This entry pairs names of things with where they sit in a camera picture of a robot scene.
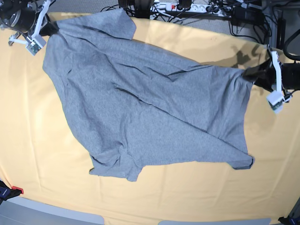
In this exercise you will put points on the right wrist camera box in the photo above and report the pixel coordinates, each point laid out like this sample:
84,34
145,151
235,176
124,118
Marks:
35,44

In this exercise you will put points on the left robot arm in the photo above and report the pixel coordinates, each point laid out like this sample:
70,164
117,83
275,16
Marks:
290,71

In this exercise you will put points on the yellow table cloth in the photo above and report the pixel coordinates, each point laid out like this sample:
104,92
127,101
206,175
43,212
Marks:
39,154

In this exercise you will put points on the white power strip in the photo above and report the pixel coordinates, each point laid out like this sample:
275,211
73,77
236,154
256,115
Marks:
173,9

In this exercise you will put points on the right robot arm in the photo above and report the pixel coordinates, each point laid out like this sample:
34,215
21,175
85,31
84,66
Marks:
4,14

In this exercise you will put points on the black power adapter box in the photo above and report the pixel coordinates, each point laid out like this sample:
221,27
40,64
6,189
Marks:
250,15

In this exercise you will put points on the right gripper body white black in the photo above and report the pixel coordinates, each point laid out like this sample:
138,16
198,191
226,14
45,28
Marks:
25,17

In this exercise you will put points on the black clamp right corner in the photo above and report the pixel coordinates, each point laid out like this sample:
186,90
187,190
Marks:
289,220

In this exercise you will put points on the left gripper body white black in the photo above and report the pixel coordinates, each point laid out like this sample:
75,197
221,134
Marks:
277,66

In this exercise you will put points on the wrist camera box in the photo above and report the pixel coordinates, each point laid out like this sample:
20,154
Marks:
35,44
276,100

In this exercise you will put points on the red black clamp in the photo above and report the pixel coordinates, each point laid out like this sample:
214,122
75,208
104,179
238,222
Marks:
8,193

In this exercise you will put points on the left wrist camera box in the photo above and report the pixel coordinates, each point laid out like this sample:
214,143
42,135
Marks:
276,100

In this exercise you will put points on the grey t-shirt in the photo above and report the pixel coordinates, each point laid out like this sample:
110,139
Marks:
131,104

